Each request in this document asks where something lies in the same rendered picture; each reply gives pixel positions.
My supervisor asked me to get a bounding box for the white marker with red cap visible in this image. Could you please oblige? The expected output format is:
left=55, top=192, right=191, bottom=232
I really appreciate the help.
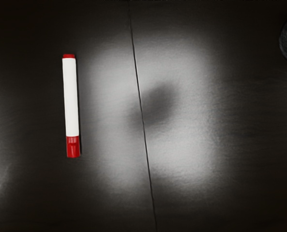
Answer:
left=61, top=54, right=81, bottom=159

